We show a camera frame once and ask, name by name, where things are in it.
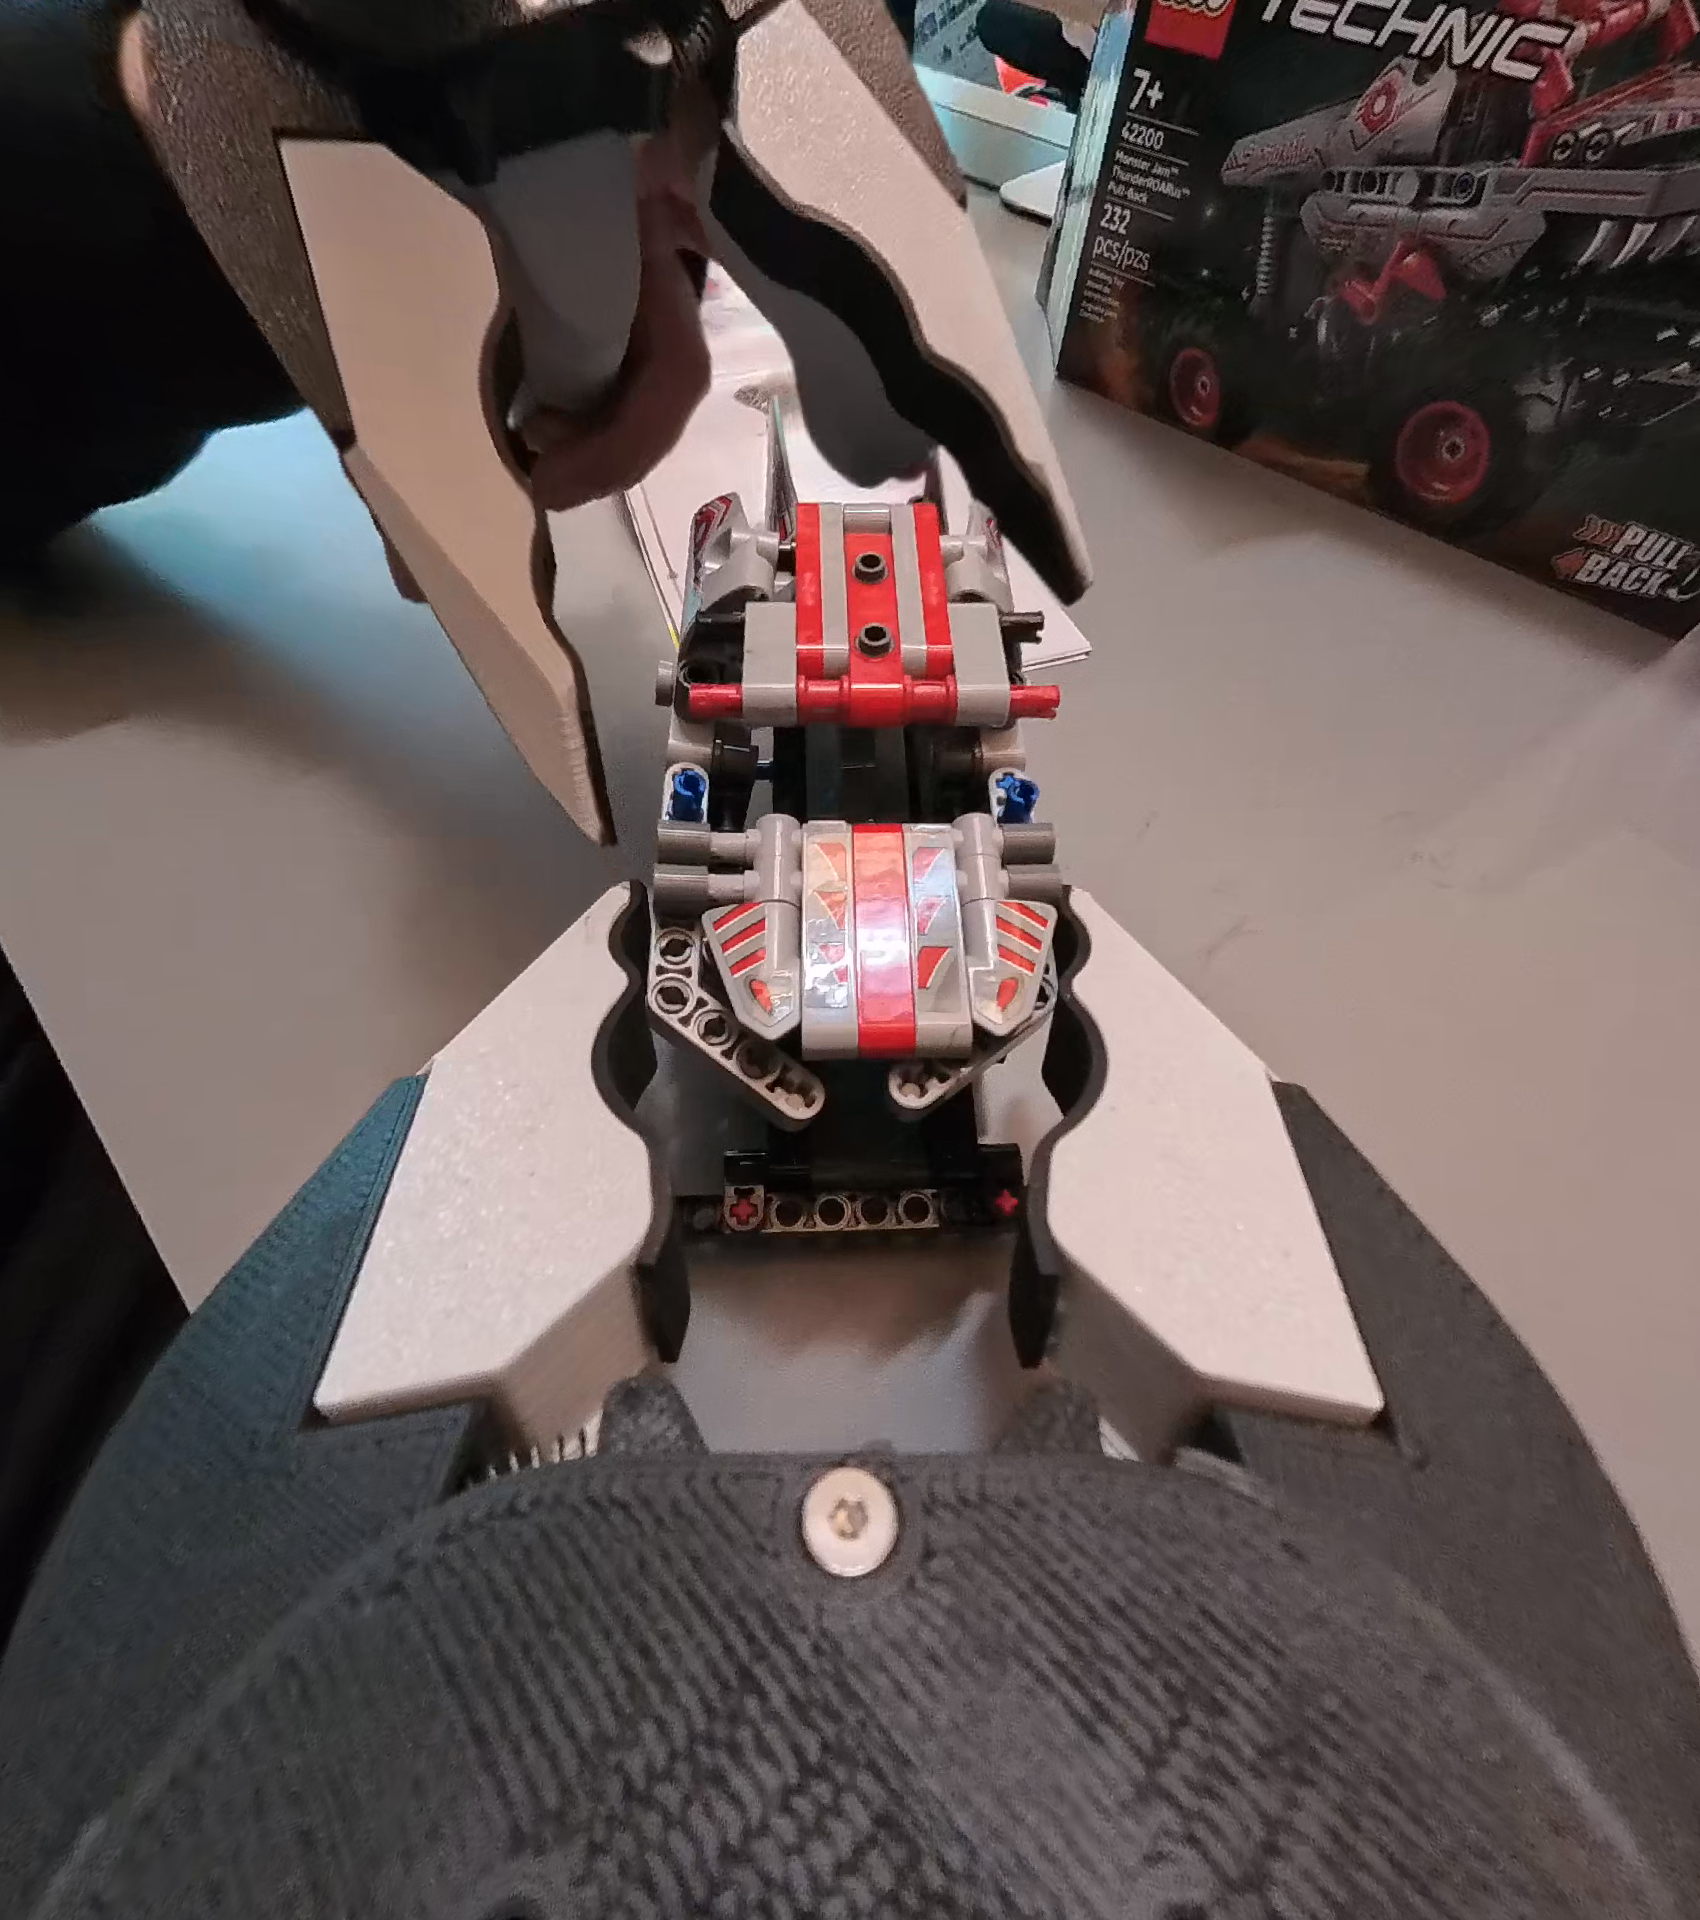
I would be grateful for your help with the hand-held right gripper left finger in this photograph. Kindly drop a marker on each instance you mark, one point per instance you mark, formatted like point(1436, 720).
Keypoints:
point(488, 1199)

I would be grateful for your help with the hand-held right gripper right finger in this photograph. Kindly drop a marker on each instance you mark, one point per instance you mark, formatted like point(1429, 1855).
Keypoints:
point(1179, 1199)

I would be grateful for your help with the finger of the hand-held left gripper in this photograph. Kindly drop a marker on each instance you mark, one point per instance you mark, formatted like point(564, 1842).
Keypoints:
point(896, 196)
point(402, 373)

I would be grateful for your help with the grey red toy brick truck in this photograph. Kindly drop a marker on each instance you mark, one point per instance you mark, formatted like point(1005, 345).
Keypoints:
point(865, 960)

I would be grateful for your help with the person's left forearm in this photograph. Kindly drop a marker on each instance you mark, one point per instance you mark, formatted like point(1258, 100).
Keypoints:
point(39, 227)

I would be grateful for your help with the grey desk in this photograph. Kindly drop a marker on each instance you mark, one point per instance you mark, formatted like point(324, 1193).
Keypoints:
point(1392, 901)

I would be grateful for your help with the person's left hand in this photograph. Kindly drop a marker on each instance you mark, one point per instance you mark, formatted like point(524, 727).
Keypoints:
point(663, 405)

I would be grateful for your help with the white instruction booklet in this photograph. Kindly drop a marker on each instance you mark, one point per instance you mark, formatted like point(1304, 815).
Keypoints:
point(652, 541)

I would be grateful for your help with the black toy truck box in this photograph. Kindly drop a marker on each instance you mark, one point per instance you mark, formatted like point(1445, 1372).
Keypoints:
point(1466, 299)

